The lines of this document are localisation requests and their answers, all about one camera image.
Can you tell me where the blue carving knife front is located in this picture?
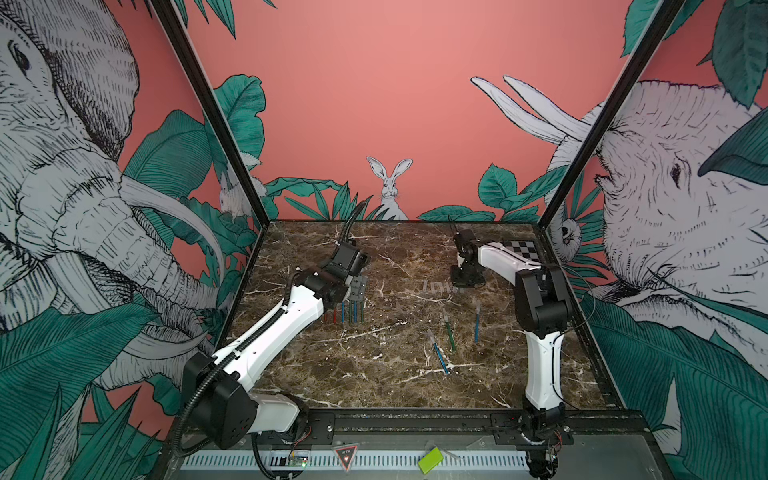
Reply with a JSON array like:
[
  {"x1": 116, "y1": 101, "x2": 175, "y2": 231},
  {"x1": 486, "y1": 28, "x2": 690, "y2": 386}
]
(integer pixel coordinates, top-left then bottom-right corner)
[{"x1": 427, "y1": 330, "x2": 450, "y2": 375}]

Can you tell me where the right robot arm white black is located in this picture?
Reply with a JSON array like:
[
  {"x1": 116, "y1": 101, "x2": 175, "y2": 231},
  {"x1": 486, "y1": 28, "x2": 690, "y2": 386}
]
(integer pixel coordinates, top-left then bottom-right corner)
[{"x1": 450, "y1": 229, "x2": 574, "y2": 445}]

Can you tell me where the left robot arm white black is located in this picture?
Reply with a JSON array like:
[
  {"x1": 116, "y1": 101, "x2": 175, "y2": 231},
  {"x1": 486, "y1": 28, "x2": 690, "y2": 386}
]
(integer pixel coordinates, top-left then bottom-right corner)
[{"x1": 171, "y1": 200, "x2": 369, "y2": 458}]

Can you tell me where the black white checkerboard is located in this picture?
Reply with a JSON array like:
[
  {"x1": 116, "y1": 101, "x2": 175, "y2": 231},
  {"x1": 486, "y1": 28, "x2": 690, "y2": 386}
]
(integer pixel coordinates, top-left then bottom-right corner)
[{"x1": 502, "y1": 240, "x2": 540, "y2": 261}]

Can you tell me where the triangular warning sticker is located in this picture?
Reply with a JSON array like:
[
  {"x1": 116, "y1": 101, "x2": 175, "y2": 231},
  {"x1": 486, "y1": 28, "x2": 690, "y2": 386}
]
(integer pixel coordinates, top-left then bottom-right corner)
[{"x1": 334, "y1": 444, "x2": 359, "y2": 472}]

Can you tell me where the small circuit board green led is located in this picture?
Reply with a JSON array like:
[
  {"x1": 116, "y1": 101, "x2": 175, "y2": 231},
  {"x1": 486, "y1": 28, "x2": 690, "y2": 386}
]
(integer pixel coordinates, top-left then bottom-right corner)
[{"x1": 280, "y1": 453, "x2": 310, "y2": 469}]

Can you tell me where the green sticky note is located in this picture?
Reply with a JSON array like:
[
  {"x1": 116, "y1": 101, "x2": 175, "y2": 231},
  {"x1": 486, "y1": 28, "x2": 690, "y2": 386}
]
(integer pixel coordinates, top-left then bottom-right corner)
[{"x1": 417, "y1": 447, "x2": 445, "y2": 475}]

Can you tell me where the black front mounting rail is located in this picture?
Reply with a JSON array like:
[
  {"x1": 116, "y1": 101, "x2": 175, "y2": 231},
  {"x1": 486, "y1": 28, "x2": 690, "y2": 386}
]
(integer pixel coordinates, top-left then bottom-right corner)
[{"x1": 295, "y1": 408, "x2": 651, "y2": 450}]

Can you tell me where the white slotted cable duct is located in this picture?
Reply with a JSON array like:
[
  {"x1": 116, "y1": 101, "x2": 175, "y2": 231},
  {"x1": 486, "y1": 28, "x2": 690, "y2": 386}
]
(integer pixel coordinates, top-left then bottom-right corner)
[{"x1": 182, "y1": 450, "x2": 528, "y2": 473}]

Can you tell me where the right black frame post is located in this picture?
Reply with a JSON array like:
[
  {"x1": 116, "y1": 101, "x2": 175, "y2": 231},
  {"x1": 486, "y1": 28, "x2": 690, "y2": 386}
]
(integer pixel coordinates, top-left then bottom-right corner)
[{"x1": 537, "y1": 0, "x2": 684, "y2": 230}]

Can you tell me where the black frame post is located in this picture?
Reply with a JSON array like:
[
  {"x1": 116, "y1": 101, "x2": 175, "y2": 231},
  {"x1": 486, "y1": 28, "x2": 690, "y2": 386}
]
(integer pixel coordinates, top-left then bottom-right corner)
[
  {"x1": 151, "y1": 0, "x2": 270, "y2": 230},
  {"x1": 537, "y1": 0, "x2": 684, "y2": 230}
]

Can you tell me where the left black frame post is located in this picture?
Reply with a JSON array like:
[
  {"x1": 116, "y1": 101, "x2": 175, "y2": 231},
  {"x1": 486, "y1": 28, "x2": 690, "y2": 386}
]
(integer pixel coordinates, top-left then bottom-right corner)
[{"x1": 151, "y1": 0, "x2": 270, "y2": 230}]

